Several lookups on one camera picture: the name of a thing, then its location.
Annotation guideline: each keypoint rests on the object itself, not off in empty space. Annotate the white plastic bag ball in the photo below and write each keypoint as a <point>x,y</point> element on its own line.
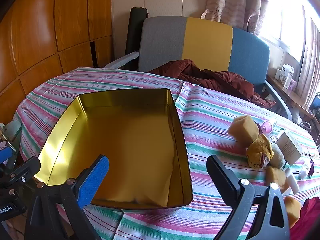
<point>304,171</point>

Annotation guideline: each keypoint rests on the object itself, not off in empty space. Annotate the purple foil packet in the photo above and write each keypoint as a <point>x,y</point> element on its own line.
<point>311,167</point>

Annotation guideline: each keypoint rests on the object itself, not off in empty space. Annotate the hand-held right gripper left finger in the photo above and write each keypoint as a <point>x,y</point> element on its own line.
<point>96,180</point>

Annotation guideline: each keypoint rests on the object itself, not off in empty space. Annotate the white paper box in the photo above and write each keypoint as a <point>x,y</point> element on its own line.
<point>288,148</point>

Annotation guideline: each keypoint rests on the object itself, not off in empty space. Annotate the large tan sponge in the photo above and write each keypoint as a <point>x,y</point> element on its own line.
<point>243,130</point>

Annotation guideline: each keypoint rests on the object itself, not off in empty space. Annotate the wooden side desk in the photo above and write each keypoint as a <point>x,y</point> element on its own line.
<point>292,97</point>

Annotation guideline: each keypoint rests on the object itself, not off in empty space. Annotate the pale green object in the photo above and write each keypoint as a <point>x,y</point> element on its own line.
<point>12,132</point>

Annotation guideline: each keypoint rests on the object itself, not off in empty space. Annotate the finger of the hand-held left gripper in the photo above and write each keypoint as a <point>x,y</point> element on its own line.
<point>26,167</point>
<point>5,155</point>

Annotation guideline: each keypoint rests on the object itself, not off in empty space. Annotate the wooden wardrobe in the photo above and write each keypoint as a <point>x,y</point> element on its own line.
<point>37,42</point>

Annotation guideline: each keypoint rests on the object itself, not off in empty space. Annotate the small white container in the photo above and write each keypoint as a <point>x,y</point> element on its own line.
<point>278,74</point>

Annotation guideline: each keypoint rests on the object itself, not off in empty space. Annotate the gold tin box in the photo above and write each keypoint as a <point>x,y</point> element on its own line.
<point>125,142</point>

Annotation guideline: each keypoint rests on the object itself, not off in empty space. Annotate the white soap bar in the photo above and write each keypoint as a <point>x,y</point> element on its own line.
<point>292,181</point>

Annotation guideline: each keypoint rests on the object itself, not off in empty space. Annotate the grey yellow blue chair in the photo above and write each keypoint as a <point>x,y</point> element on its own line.
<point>207,42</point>

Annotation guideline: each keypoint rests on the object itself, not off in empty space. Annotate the small pink bottle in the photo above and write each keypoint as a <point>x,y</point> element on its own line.
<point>266,127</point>

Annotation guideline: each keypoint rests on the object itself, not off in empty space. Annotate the striped tablecloth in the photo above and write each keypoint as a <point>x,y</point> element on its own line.
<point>212,120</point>

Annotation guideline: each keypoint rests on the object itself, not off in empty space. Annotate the blue round appliance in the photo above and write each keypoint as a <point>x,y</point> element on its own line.
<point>315,105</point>

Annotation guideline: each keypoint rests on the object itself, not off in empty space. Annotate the yellow rolled sock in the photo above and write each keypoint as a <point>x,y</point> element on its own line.
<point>258,151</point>

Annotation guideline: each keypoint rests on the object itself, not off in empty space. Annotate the white carton with print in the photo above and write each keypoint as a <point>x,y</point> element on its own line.
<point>287,76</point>

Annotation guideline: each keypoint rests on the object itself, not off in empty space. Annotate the cream rolled sock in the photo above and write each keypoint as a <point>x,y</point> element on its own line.
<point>277,156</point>

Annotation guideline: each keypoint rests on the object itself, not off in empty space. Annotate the maroon jacket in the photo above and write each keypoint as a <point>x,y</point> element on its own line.
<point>212,80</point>

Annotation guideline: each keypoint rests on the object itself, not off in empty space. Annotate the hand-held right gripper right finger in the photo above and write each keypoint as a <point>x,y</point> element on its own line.
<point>223,180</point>

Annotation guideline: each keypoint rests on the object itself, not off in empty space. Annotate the red garment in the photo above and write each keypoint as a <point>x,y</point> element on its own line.
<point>308,220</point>

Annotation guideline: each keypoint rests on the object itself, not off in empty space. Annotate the small pink box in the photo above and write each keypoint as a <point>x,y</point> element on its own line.
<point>293,85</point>

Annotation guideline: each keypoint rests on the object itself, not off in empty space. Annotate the beige patterned curtain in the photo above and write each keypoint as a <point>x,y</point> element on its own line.
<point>311,62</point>
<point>237,2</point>

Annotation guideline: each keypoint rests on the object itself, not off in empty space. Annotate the window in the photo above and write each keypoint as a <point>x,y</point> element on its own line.
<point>287,17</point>

